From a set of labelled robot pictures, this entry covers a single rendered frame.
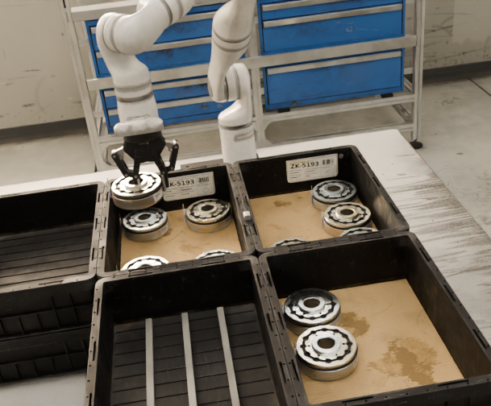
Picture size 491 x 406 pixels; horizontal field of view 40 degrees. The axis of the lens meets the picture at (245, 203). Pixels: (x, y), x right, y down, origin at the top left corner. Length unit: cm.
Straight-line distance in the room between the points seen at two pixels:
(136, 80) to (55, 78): 304
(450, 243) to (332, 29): 191
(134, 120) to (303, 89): 226
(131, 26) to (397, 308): 69
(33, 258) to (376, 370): 81
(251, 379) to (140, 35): 62
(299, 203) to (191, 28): 183
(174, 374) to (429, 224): 85
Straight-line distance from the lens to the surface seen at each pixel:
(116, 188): 141
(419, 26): 355
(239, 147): 182
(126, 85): 129
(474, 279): 161
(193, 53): 336
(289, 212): 159
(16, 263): 160
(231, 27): 155
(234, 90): 176
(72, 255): 157
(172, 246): 152
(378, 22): 350
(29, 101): 439
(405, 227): 134
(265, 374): 118
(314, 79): 349
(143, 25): 126
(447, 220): 181
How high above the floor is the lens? 165
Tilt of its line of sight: 30 degrees down
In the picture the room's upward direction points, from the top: 6 degrees counter-clockwise
